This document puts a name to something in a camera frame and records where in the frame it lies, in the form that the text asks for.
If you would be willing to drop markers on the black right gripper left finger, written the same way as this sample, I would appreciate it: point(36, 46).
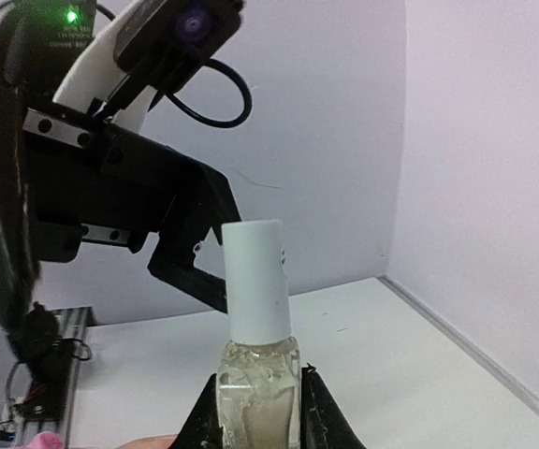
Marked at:
point(201, 429)

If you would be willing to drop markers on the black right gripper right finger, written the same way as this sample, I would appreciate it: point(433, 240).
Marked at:
point(322, 423)

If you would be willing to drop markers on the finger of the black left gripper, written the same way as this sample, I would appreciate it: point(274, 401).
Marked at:
point(203, 201)
point(173, 262)

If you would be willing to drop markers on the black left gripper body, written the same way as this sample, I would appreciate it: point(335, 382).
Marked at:
point(96, 182)

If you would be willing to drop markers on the clear nail polish bottle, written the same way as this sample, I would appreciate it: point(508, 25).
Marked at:
point(258, 395)

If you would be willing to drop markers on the white nail polish cap brush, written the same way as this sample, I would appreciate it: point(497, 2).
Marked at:
point(256, 283)

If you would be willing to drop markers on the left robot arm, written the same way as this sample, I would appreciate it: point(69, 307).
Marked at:
point(39, 42)

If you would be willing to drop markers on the mannequin hand with nails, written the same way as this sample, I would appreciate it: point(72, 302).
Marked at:
point(154, 442)

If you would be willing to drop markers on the pink sleeve cloth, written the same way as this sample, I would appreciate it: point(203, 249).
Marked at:
point(45, 440)

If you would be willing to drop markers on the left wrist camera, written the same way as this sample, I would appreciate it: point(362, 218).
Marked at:
point(150, 51)

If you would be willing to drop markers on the aluminium table edge rail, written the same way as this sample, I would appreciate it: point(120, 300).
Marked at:
point(510, 382)

